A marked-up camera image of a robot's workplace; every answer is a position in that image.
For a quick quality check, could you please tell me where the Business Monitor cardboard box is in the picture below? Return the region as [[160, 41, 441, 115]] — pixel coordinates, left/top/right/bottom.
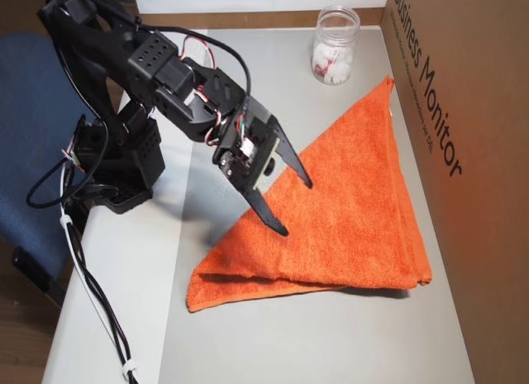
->
[[379, 0, 529, 384]]

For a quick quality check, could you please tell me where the red white paper label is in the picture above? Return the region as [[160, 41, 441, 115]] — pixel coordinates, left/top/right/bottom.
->
[[312, 49, 341, 78]]

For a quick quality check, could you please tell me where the grey table mat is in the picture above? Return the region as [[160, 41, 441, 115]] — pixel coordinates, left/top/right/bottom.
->
[[158, 26, 476, 384]]

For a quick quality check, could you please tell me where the black chair frame part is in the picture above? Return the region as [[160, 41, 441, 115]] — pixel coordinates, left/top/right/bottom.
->
[[11, 246, 66, 309]]

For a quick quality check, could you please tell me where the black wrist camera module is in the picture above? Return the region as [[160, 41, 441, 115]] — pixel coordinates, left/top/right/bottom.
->
[[252, 139, 279, 191]]

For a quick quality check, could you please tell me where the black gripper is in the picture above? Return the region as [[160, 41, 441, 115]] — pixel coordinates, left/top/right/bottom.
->
[[212, 96, 314, 238]]

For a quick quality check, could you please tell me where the clear plastic jar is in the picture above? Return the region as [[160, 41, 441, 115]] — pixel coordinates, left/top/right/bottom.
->
[[310, 4, 361, 86]]

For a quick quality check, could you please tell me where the orange terry towel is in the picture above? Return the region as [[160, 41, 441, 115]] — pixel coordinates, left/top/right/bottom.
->
[[185, 73, 434, 315]]

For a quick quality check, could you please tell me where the black camera cable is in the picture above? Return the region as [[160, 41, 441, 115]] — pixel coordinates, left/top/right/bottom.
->
[[136, 24, 253, 112]]

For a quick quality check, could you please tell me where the blue office chair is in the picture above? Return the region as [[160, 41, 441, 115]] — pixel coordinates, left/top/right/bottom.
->
[[0, 32, 108, 287]]

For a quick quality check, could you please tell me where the white cable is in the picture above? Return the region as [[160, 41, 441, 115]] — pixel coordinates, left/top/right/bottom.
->
[[60, 152, 127, 358]]

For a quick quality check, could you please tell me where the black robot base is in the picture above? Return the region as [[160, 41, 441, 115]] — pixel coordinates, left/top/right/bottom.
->
[[61, 101, 168, 216]]

